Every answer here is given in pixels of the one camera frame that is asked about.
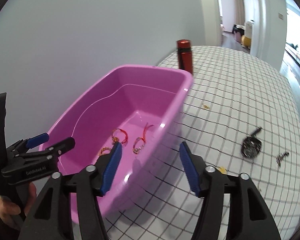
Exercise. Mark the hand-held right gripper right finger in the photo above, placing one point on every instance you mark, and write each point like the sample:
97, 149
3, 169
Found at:
190, 170

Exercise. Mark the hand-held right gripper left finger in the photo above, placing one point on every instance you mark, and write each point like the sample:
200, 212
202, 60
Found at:
111, 170

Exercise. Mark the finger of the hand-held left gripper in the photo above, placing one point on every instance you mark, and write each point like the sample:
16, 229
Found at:
37, 140
62, 146

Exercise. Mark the pink plastic tub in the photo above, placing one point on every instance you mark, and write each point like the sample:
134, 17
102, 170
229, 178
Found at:
130, 100

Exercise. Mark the person's left hand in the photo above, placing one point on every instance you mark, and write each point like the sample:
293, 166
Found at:
7, 211

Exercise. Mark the black wrist watch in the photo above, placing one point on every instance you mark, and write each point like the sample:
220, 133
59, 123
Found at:
251, 148

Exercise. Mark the small gold earring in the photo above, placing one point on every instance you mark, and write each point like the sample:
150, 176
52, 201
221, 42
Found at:
206, 106

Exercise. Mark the white black checkered tablecloth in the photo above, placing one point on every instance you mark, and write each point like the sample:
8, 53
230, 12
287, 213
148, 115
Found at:
227, 80

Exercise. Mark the red metal bottle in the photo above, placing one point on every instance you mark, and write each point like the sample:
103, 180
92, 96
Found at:
185, 60

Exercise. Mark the white and yellow toy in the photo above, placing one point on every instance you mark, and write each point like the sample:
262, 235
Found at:
247, 35

